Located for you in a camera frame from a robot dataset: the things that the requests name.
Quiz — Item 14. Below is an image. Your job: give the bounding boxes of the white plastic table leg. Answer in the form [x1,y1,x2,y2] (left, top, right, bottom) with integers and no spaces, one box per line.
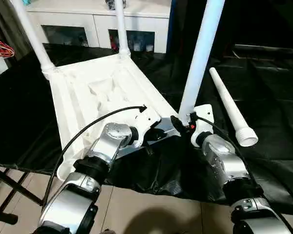
[209,67,259,148]
[11,0,56,72]
[113,0,132,59]
[177,0,226,125]

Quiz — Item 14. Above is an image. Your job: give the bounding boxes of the white plastic table top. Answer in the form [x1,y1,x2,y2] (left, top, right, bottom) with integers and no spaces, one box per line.
[42,53,183,181]

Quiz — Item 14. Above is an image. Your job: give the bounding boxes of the black plastic mat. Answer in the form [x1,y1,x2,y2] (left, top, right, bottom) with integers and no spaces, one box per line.
[0,42,293,215]

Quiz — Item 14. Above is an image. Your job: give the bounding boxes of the red bottle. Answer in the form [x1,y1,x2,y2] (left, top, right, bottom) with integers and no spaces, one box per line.
[111,36,120,53]

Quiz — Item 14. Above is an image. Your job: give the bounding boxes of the large black box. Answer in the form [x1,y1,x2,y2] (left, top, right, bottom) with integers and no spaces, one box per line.
[167,0,235,59]

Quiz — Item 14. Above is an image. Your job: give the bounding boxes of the black flat monitor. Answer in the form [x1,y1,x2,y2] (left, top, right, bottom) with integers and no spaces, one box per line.
[233,43,293,59]

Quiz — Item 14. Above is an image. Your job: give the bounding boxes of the white cabinet with glass doors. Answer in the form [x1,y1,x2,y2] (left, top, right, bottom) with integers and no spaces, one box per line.
[24,3,172,55]

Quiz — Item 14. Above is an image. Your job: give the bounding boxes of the black tangled bundle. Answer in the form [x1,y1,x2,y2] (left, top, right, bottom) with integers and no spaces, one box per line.
[105,0,128,11]

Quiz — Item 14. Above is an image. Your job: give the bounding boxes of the grey curtain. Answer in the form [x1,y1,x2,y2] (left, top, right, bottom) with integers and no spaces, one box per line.
[0,0,33,62]

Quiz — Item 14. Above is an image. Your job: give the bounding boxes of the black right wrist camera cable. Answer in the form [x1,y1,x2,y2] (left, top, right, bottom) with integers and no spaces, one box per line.
[192,114,293,234]

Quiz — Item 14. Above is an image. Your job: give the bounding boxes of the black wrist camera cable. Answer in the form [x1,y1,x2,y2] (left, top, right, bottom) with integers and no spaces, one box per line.
[192,114,293,234]
[42,104,148,211]

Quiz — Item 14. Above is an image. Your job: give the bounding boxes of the black left wrist camera cable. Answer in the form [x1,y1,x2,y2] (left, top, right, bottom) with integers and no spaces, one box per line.
[42,104,148,211]

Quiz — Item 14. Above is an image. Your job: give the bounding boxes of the black folding table frame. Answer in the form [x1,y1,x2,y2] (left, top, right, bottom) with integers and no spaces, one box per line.
[0,162,45,225]

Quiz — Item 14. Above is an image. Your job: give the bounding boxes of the red wire hangers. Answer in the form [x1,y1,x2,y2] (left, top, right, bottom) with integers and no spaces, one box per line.
[0,36,16,59]

